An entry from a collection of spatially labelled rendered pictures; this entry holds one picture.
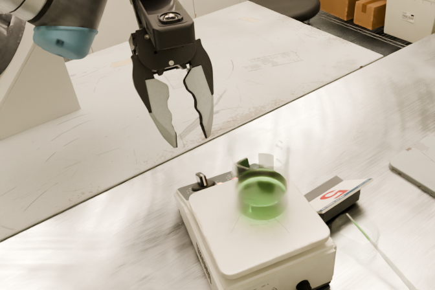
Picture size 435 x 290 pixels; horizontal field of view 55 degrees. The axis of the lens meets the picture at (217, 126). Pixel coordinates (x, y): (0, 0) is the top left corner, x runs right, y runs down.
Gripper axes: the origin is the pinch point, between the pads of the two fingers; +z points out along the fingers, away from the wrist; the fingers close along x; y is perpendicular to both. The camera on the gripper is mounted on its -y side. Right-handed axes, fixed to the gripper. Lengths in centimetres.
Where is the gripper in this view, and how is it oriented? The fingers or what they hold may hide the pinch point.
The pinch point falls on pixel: (189, 133)
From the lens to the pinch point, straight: 52.9
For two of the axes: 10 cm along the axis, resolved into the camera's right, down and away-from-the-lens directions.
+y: -2.6, -0.6, 9.6
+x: -9.3, 2.9, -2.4
